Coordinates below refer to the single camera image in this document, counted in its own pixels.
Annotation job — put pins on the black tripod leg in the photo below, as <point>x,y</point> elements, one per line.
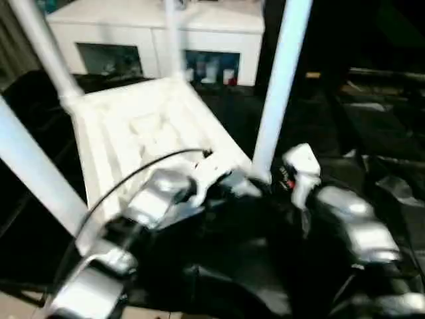
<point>18,290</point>

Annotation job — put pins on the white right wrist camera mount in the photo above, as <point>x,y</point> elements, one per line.
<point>302,159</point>

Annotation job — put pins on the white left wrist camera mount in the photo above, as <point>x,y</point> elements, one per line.
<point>212,166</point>

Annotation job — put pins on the white plastic table leg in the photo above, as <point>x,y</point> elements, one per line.
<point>50,50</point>
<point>282,83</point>
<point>174,43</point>
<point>33,159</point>

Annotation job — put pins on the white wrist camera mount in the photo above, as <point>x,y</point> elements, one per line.
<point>212,166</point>
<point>302,159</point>

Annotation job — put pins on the black work mat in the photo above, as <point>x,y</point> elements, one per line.
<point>358,139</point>

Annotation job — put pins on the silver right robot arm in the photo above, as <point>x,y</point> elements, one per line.
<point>365,229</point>

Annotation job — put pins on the grey curtain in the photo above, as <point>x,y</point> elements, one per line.
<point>13,50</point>

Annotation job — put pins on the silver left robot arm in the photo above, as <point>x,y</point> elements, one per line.
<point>156,196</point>

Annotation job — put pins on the small yellow label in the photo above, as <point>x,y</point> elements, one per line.
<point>312,75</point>

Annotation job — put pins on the white plastic table top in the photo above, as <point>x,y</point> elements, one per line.
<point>133,126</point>

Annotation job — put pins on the white glass-door cabinet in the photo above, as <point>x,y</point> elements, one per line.
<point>116,30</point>

